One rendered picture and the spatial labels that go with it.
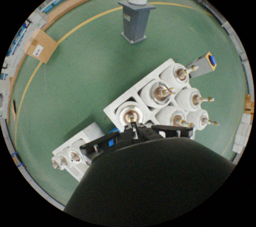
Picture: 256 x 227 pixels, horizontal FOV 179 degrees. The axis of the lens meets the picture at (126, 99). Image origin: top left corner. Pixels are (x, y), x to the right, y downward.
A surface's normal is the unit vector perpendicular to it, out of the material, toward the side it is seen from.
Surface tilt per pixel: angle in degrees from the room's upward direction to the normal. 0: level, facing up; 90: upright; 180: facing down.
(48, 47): 89
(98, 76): 0
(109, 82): 0
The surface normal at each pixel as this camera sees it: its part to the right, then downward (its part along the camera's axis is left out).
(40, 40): 0.81, 0.59
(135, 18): -0.20, 0.98
